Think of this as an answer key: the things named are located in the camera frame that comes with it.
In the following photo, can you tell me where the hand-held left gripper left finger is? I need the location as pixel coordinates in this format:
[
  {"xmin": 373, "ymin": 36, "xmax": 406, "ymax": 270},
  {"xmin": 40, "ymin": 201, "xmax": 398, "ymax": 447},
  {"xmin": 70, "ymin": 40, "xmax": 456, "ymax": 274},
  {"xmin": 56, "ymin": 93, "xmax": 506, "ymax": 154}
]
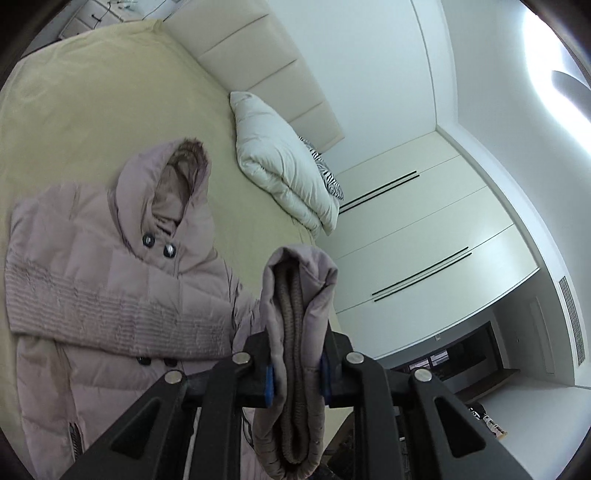
[{"xmin": 60, "ymin": 332, "xmax": 278, "ymax": 480}]

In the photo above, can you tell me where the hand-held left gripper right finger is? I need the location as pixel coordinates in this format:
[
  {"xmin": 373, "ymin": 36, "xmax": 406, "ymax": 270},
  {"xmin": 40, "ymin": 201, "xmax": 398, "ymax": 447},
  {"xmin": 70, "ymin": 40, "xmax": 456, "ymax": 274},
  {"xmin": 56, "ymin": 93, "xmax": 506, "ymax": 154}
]
[{"xmin": 318, "ymin": 330, "xmax": 532, "ymax": 480}]

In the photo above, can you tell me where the pink down jacket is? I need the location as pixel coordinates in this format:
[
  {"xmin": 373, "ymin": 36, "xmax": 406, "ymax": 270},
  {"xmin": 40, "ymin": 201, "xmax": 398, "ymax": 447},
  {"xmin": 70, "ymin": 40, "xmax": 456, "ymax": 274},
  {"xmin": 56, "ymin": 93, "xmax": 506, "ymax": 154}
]
[{"xmin": 4, "ymin": 141, "xmax": 340, "ymax": 480}]

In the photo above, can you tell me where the dark tv cabinet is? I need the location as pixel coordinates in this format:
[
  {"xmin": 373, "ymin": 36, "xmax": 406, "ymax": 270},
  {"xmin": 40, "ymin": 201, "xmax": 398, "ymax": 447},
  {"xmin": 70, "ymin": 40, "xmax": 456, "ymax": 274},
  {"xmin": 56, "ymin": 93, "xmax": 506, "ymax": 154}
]
[{"xmin": 383, "ymin": 320, "xmax": 502, "ymax": 385}]

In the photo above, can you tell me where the white built-in wardrobe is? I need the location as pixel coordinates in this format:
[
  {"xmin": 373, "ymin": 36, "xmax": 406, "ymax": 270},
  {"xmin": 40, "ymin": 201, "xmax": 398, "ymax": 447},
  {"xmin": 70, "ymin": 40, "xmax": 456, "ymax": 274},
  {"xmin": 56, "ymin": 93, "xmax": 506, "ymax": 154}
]
[{"xmin": 316, "ymin": 129, "xmax": 541, "ymax": 361}]

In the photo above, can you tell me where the zebra print pillow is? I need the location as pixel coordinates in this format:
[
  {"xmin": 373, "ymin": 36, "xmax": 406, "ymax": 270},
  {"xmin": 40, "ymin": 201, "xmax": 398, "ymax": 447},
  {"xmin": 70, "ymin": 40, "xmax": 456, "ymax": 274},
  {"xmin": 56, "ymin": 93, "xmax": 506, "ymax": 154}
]
[{"xmin": 299, "ymin": 136, "xmax": 345, "ymax": 202}]

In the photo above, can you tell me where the white folded duvet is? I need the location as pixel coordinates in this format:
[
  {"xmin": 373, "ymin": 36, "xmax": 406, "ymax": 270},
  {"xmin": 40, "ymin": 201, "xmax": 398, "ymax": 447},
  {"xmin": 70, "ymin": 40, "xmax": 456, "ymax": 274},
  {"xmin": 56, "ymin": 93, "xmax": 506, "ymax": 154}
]
[{"xmin": 229, "ymin": 91, "xmax": 340, "ymax": 236}]

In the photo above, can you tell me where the white air vent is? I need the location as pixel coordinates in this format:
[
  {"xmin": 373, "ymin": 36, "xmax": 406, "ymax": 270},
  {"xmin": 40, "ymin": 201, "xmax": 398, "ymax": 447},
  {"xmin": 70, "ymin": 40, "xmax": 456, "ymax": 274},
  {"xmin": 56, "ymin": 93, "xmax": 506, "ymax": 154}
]
[{"xmin": 558, "ymin": 275, "xmax": 587, "ymax": 368}]

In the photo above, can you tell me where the cream padded headboard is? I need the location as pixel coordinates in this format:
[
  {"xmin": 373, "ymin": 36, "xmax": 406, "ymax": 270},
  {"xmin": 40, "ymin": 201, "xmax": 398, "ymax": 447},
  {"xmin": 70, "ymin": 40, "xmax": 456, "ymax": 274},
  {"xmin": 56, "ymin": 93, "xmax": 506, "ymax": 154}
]
[{"xmin": 164, "ymin": 13, "xmax": 347, "ymax": 153}]

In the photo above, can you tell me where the bed with beige sheet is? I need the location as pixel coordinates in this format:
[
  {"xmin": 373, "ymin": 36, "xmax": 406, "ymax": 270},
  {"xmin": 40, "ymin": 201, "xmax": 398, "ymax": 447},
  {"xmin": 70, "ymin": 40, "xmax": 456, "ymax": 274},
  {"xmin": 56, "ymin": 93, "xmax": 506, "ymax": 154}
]
[{"xmin": 0, "ymin": 21, "xmax": 320, "ymax": 462}]

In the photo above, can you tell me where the white nightstand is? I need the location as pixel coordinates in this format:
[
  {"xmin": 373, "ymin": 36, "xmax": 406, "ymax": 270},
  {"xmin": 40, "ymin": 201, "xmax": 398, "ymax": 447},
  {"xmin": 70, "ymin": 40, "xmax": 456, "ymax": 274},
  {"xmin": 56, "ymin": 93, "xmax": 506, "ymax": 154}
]
[{"xmin": 60, "ymin": 0, "xmax": 172, "ymax": 41}]

